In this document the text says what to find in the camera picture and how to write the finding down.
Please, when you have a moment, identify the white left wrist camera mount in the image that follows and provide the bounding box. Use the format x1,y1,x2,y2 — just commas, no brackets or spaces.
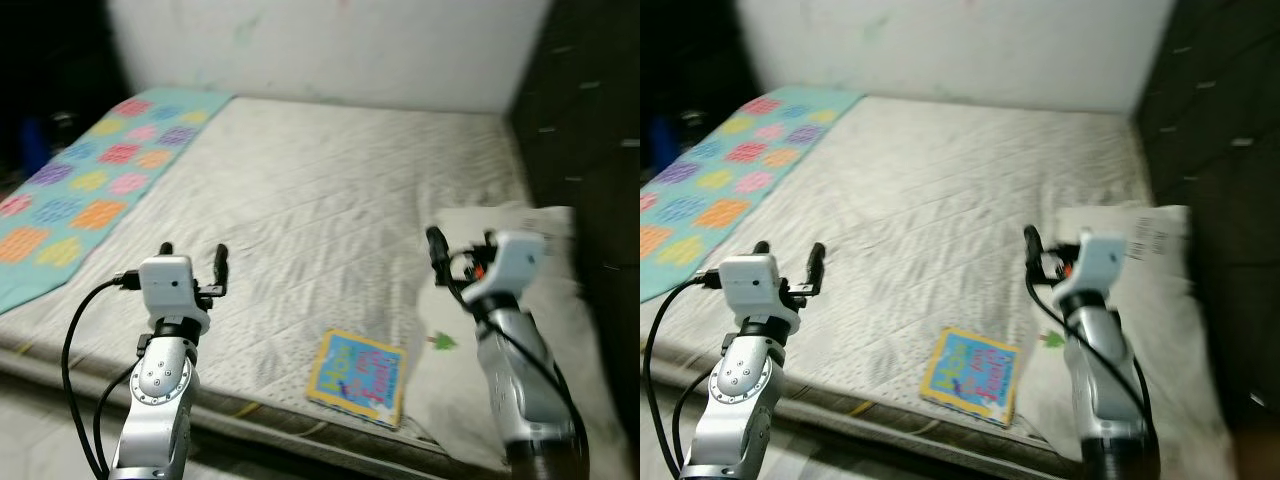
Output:
138,255,214,337
718,253,802,337

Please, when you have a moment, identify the white pillow green tree print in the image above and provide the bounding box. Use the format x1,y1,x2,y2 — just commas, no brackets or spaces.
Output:
405,205,602,477
1010,205,1237,480

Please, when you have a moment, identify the bed base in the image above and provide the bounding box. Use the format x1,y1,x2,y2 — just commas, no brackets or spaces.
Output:
640,355,1091,480
0,355,471,480

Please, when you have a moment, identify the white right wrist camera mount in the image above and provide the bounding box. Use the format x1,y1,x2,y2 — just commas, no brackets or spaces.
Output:
1050,232,1130,307
462,232,549,312

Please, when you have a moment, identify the black tufted headboard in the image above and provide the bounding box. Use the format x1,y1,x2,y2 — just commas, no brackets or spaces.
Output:
510,0,641,441
1135,0,1280,421

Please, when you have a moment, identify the colourful children's book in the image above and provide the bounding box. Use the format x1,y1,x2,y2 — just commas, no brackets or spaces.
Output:
920,325,1022,429
305,328,409,432

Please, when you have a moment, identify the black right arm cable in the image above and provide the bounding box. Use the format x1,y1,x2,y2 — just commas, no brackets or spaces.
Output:
1028,255,1163,480
440,255,593,480

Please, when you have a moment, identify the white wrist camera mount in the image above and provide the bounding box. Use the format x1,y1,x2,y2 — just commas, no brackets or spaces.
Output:
138,255,214,337
1050,232,1130,307
718,253,802,337
462,232,549,312

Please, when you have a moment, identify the teal heart patterned blanket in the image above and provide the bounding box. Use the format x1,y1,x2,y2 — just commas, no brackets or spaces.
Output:
0,88,237,317
640,87,867,305

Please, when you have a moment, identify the quilted cream mattress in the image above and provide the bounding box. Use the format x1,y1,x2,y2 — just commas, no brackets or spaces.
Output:
0,95,601,471
640,95,1233,471

